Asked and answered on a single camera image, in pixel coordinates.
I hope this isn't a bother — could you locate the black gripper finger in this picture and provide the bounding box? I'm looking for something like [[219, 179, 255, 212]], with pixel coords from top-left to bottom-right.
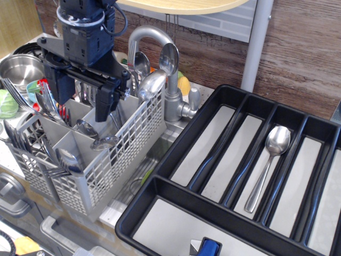
[[95, 79, 120, 122], [44, 64, 75, 105]]

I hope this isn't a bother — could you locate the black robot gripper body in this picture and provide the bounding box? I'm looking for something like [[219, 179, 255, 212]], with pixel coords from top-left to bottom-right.
[[37, 19, 130, 98]]

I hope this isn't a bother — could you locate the big steel spoon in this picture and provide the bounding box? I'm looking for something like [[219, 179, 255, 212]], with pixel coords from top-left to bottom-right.
[[55, 148, 84, 177]]

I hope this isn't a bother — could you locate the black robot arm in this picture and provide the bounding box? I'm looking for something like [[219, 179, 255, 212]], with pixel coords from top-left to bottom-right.
[[37, 1, 131, 122]]

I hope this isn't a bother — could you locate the steel ladle spoon in basket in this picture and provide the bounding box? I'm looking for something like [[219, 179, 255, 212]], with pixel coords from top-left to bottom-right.
[[76, 119, 99, 139]]

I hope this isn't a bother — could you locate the steel spoon by faucet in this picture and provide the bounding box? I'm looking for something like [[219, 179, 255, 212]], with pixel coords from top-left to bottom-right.
[[134, 51, 151, 81]]

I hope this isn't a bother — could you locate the large steel spoon bowl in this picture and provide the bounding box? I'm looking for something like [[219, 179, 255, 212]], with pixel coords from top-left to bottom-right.
[[138, 70, 167, 102]]

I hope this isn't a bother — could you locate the steel spoon bowl front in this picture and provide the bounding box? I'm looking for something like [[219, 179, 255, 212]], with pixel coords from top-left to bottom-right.
[[90, 136, 119, 151]]

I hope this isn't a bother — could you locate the grey plastic cutlery basket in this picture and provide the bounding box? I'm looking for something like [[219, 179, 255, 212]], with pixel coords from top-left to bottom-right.
[[7, 92, 166, 222]]

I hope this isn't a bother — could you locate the upright steel spoon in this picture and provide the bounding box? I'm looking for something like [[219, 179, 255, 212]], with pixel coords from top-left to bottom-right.
[[159, 43, 179, 76]]

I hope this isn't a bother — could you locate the black cutlery tray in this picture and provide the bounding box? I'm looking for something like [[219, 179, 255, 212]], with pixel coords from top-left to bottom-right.
[[115, 85, 340, 255]]

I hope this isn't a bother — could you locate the steel spoon in tray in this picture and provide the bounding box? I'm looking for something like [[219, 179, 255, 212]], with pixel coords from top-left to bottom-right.
[[244, 126, 291, 213]]

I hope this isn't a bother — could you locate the red toy utensil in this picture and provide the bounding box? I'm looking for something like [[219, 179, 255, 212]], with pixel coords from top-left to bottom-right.
[[37, 78, 48, 88]]

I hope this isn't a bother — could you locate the teal toy bowl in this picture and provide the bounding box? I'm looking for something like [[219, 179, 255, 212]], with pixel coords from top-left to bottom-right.
[[26, 80, 42, 103]]

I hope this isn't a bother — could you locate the steel fork by faucet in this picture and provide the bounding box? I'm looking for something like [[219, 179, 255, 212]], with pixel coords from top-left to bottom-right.
[[127, 41, 139, 96]]

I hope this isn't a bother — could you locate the steel pot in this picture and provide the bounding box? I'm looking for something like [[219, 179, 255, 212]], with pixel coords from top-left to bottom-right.
[[1, 54, 45, 90]]

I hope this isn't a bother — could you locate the black stove burner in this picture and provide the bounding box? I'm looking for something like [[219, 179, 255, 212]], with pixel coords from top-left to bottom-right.
[[12, 42, 42, 60]]

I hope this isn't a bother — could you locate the steel fork left long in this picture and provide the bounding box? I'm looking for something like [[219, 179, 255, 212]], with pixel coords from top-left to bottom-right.
[[1, 78, 70, 127]]

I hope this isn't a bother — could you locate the green toy cabbage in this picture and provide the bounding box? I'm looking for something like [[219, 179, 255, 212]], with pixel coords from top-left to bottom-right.
[[1, 89, 19, 118]]

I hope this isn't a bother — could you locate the silver sink faucet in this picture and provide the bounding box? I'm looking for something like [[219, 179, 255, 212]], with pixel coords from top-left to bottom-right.
[[128, 26, 200, 121]]

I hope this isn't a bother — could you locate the steel forks front left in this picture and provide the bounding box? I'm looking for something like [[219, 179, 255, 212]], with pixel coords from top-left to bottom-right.
[[3, 120, 32, 153]]

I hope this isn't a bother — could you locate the yellow toy corn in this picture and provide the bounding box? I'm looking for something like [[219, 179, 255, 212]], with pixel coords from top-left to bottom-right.
[[177, 71, 191, 96]]

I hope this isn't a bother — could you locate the steel fork lying front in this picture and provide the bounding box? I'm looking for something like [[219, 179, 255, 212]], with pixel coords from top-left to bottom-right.
[[43, 167, 70, 179]]

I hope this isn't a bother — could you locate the wooden shelf board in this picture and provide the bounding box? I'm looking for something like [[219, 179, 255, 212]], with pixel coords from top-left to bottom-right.
[[117, 0, 247, 15]]

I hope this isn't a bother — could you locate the blue object bottom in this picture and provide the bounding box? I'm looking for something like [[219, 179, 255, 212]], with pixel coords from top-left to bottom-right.
[[189, 237, 222, 256]]

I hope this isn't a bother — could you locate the grey metal post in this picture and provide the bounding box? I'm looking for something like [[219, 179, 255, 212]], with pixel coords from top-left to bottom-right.
[[241, 0, 274, 92]]

